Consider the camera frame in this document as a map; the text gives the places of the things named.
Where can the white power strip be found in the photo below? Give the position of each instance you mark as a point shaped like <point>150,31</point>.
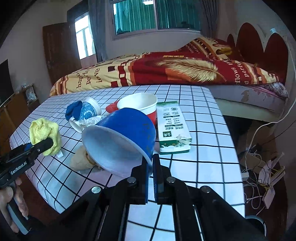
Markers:
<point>244,175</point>

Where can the grey curtain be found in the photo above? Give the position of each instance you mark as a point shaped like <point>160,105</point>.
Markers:
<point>98,30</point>

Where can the black television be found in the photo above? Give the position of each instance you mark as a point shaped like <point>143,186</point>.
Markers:
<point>5,81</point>

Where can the small bright window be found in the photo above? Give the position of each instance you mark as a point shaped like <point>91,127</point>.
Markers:
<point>84,37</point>

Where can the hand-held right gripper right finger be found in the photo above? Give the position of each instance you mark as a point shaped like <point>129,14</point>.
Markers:
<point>157,185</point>

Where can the bed with patterned quilt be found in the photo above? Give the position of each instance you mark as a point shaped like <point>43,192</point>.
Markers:
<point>148,69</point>

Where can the wooden cabinet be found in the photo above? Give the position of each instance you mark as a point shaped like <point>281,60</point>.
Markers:
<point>13,109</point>

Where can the blue cloth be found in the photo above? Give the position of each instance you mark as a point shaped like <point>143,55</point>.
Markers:
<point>72,111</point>

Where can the red scalloped headboard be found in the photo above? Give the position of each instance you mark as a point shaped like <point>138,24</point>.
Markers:
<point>252,39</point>

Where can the beige crumpled cloth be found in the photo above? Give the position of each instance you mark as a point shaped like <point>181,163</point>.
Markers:
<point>78,158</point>

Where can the blue paper bowl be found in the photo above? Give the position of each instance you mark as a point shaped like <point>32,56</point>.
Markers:
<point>129,129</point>

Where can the brown wooden door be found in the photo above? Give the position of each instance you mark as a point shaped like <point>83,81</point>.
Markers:
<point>60,53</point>

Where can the large window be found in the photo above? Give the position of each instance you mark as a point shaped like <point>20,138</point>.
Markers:
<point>138,16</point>

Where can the yellow cloth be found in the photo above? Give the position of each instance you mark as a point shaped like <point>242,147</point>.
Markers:
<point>42,129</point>

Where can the black round trash bin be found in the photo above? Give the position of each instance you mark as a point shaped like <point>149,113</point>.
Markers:
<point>255,223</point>

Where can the crumpled white tissue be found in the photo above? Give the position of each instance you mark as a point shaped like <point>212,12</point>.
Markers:
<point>92,121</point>

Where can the blue patterned paper cup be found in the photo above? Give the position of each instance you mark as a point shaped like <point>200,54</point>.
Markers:
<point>89,111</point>

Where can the red paper bowl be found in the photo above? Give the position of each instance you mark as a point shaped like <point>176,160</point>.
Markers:
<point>138,103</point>

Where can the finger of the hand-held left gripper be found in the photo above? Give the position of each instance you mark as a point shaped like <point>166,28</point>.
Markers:
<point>44,144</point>

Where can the person's left hand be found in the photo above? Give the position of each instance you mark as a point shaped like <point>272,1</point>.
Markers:
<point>4,197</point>

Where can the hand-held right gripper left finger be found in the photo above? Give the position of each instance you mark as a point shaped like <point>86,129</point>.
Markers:
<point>144,185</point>

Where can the green and white carton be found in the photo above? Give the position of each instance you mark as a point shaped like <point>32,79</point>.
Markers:
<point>171,127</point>

